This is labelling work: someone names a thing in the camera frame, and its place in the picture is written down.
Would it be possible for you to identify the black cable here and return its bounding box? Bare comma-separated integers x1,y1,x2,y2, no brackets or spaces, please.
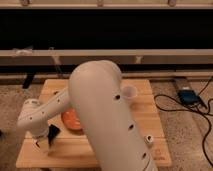
153,76,213,168

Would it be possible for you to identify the wooden rail beam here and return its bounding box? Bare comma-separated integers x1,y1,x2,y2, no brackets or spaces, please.
0,49,213,66

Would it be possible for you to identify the blue power adapter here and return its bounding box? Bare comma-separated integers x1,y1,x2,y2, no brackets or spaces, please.
178,89,198,105

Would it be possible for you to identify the white glue bottle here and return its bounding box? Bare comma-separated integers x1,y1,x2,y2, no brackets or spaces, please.
145,135,154,146

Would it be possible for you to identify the orange frying pan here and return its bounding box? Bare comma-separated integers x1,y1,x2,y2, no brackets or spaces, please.
61,108,82,131

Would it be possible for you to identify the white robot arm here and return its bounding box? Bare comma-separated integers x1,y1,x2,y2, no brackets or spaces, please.
17,60,158,171

